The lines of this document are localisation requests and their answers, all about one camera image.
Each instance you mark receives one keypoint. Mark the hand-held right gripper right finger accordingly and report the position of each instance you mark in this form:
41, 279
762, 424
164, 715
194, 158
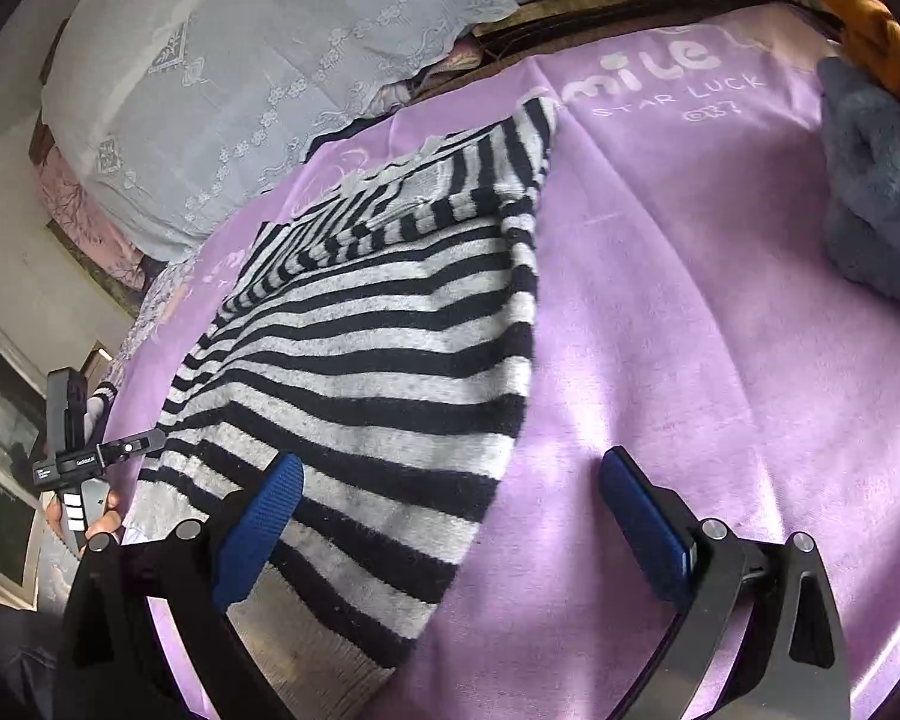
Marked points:
645, 532

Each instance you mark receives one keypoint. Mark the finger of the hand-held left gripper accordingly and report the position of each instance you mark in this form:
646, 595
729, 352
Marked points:
131, 448

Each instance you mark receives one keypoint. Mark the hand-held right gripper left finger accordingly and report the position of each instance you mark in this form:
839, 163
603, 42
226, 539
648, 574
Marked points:
259, 532

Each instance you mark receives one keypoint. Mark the black and grey striped sweater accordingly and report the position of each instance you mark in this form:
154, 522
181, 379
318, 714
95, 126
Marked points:
382, 360

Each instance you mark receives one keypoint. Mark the person's left hand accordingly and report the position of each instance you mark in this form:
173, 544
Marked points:
105, 521

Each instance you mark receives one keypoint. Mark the glazed door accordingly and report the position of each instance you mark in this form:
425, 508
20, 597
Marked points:
0, 420

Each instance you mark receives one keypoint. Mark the purple floral bed sheet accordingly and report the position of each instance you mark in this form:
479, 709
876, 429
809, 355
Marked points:
157, 300

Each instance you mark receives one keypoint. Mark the purple printed blanket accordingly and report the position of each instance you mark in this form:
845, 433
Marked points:
720, 390

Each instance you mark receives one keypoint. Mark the pink floral quilt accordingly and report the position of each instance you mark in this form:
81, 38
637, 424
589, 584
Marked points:
82, 217

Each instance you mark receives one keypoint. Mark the person's leg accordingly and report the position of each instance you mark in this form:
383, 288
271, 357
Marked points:
15, 660

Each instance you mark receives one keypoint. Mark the grey fleece cloth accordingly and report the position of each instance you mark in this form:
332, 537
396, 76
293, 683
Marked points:
877, 187

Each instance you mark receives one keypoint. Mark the pink folded cloth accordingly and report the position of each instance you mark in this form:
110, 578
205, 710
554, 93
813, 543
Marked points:
465, 56

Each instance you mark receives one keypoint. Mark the brown woven mat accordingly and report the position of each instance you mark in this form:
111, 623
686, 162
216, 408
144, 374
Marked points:
570, 15

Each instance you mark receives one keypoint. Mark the orange cloth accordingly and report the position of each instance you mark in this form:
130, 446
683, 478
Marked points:
881, 45

